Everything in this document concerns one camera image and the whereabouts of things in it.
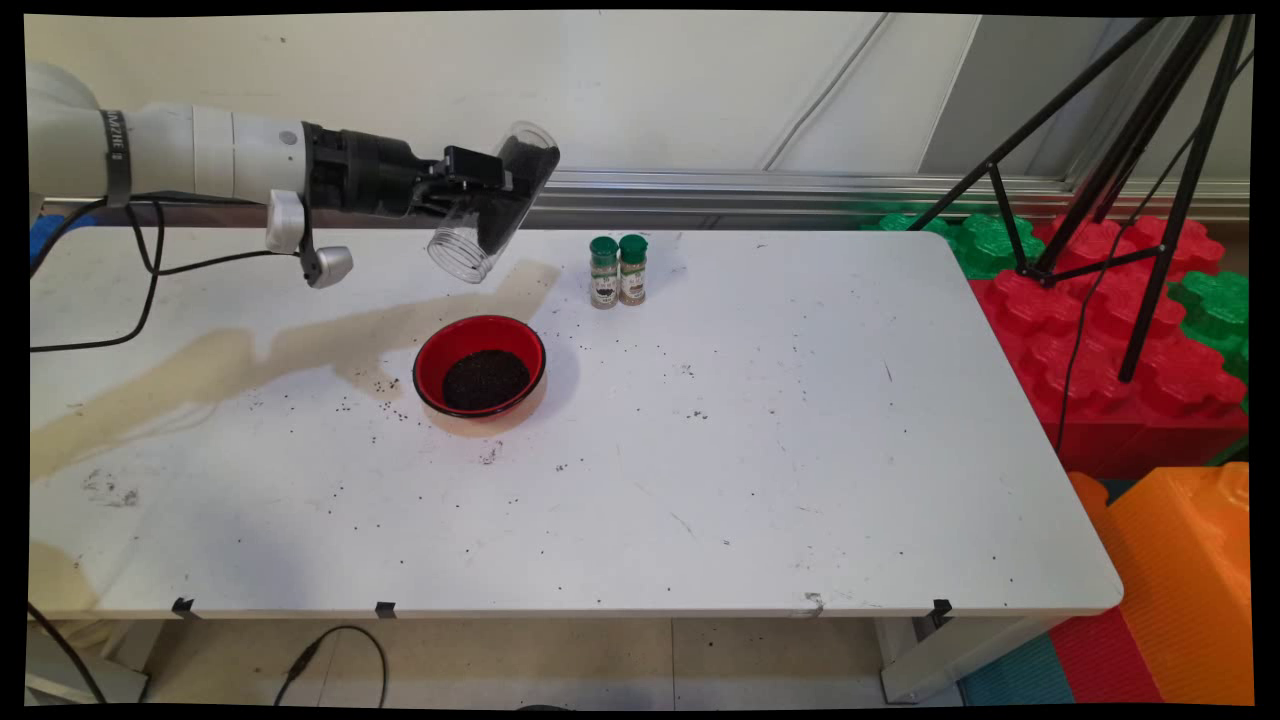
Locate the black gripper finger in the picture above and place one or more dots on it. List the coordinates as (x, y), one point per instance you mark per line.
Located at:
(475, 170)
(438, 205)

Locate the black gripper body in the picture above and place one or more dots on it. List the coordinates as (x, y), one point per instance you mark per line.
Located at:
(360, 175)

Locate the black seeds pile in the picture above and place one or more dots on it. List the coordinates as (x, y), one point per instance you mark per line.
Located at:
(525, 165)
(487, 380)

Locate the clear plastic jar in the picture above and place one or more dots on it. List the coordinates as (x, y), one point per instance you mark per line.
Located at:
(465, 250)

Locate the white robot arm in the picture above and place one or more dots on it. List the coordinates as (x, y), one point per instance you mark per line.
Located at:
(200, 155)

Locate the red bowl black rim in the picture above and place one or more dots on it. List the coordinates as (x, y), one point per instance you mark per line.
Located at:
(450, 345)

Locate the green cap spice bottle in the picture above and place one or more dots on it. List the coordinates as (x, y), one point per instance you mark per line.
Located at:
(633, 280)
(604, 285)

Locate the blue object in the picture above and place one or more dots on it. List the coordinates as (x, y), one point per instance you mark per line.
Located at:
(50, 235)

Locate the red foam block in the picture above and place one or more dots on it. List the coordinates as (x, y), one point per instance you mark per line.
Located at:
(1100, 400)

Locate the white metal table leg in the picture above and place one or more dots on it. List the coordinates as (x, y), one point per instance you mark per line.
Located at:
(950, 655)

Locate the black tripod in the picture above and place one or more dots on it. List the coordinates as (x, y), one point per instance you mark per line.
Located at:
(1182, 200)

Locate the teal floor mat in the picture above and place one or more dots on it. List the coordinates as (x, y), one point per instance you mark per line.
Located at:
(1015, 675)

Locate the red floor mat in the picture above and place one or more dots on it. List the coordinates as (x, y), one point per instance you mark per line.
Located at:
(1100, 660)

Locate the orange foam block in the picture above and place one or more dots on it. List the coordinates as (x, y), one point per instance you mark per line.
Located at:
(1180, 580)

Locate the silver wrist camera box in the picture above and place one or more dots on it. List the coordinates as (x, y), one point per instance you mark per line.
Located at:
(285, 220)

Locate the aluminium wall rail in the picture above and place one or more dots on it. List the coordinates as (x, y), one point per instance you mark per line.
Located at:
(750, 185)

